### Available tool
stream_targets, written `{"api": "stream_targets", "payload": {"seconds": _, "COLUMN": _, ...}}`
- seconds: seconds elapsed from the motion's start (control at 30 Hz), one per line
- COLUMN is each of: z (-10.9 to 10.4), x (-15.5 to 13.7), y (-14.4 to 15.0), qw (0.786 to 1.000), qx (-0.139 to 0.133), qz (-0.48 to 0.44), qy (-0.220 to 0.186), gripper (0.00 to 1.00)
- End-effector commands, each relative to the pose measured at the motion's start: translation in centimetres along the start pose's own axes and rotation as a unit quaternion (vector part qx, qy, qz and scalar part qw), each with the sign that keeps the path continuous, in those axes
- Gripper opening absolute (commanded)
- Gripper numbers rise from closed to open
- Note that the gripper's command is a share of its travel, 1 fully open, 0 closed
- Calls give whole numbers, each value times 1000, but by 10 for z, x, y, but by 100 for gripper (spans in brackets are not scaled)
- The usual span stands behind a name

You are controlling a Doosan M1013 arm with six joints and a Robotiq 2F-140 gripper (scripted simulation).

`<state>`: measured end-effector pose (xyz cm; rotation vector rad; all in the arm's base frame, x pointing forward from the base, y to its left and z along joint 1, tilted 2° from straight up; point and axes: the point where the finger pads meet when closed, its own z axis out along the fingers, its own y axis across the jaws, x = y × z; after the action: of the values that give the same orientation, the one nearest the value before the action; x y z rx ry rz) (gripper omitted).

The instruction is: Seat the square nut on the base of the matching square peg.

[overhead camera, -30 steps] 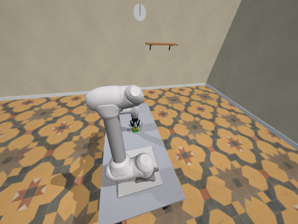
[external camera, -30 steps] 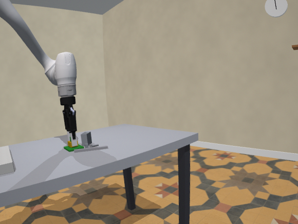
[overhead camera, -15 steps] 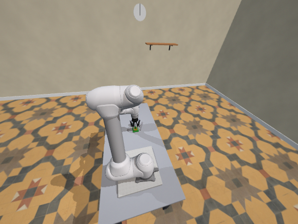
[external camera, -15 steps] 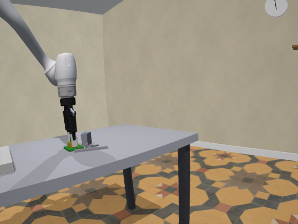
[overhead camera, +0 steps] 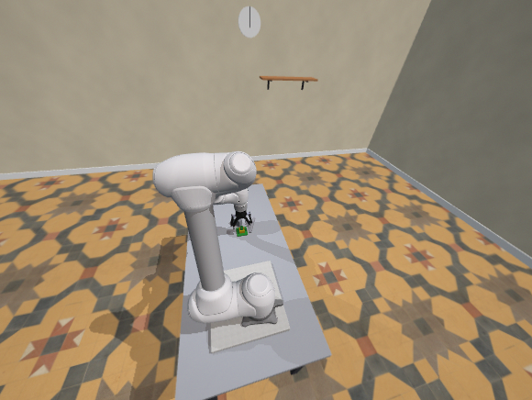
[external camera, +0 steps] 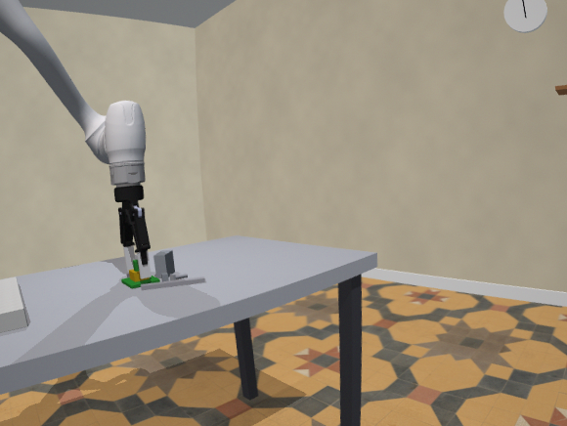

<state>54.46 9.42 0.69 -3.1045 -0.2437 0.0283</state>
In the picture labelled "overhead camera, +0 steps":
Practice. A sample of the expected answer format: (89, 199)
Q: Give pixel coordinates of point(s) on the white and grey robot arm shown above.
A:
(194, 181)

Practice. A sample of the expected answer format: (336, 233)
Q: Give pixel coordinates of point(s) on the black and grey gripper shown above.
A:
(239, 215)

